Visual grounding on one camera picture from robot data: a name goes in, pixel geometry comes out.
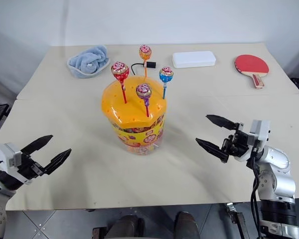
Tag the metal table clamp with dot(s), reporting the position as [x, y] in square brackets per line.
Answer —
[235, 219]

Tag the dark rounded shape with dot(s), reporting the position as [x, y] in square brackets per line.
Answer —
[127, 227]
[187, 225]

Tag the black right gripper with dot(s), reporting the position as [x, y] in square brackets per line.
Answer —
[236, 144]

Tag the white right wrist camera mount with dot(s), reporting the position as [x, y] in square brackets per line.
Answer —
[260, 132]

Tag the red table tennis paddle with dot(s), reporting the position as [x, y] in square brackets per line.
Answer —
[250, 64]

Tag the white rectangular box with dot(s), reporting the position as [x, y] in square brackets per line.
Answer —
[194, 59]

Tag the light blue towel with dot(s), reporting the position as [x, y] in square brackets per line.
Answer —
[88, 62]

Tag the orange wrapped lollipop, orange stick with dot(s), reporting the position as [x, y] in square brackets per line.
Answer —
[145, 52]

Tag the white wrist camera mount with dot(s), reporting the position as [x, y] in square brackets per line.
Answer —
[7, 154]
[260, 132]

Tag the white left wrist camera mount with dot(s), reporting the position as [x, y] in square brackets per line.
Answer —
[7, 154]

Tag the purple wrapped lollipop, pink stick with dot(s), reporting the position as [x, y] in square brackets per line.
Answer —
[143, 91]

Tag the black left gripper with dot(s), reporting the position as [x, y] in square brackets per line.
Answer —
[30, 169]

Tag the orange plastic lollipop stand lid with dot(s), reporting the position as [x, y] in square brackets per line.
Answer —
[129, 107]

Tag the red wrapped lollipop, red stick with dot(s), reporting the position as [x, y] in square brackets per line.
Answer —
[120, 70]

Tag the clear candy jar, yellow label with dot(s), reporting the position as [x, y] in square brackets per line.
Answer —
[139, 139]

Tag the blue wrapped lollipop, blue stick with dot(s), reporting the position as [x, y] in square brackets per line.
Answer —
[166, 74]

